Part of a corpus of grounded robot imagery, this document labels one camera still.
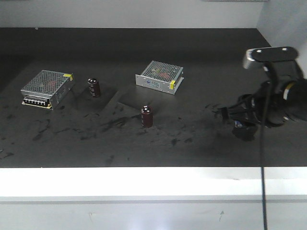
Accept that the yellow mushroom push button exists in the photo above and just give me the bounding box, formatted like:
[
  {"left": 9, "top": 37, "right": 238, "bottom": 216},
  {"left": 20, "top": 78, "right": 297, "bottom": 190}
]
[{"left": 235, "top": 120, "right": 247, "bottom": 128}]

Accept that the rear dark brown capacitor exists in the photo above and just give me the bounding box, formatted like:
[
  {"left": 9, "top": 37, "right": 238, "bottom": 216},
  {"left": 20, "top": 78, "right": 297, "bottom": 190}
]
[{"left": 87, "top": 78, "right": 101, "bottom": 98}]

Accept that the dark brown capacitor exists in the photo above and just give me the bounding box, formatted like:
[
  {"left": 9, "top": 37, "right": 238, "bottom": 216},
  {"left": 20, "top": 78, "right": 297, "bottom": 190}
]
[
  {"left": 141, "top": 105, "right": 153, "bottom": 128},
  {"left": 87, "top": 78, "right": 101, "bottom": 98}
]

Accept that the small metal mesh power supply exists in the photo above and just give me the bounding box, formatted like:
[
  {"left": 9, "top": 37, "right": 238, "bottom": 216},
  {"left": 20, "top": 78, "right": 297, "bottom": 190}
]
[{"left": 135, "top": 60, "right": 184, "bottom": 95}]

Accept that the large metal mesh power supply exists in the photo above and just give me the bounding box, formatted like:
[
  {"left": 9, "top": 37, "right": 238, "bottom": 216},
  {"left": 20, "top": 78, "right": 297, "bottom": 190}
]
[{"left": 21, "top": 70, "right": 75, "bottom": 110}]

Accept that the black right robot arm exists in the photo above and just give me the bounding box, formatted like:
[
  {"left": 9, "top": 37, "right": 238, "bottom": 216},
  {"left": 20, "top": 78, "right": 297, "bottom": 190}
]
[{"left": 231, "top": 80, "right": 307, "bottom": 127}]

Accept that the front dark brown capacitor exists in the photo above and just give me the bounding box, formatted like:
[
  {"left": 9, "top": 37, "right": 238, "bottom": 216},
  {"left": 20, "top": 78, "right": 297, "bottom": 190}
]
[{"left": 141, "top": 105, "right": 153, "bottom": 128}]

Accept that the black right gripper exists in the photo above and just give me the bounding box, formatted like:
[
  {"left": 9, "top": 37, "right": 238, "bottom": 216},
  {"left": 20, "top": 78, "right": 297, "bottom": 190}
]
[{"left": 218, "top": 80, "right": 292, "bottom": 127}]

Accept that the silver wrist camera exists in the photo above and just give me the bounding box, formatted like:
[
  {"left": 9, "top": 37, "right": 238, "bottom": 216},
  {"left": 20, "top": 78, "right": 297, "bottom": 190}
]
[{"left": 243, "top": 46, "right": 299, "bottom": 69}]

